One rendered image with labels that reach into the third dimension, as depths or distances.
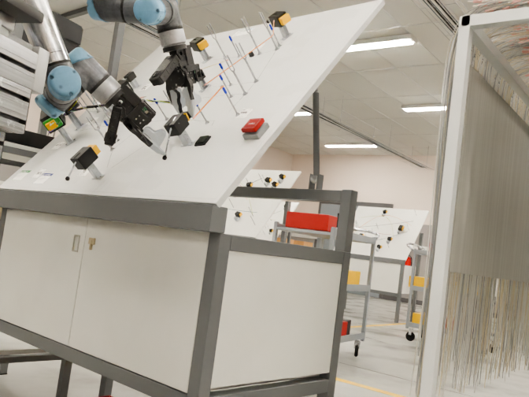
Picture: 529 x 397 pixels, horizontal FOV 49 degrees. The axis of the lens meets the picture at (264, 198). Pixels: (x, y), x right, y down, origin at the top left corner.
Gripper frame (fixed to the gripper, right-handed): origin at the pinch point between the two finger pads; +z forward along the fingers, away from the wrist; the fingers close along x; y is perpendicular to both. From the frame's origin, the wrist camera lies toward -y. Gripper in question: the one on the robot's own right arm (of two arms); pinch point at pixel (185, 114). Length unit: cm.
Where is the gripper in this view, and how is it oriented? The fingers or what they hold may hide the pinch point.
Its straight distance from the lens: 177.0
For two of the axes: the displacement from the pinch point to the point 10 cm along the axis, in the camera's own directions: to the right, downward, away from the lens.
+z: 2.0, 9.5, 2.2
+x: -8.1, 0.4, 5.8
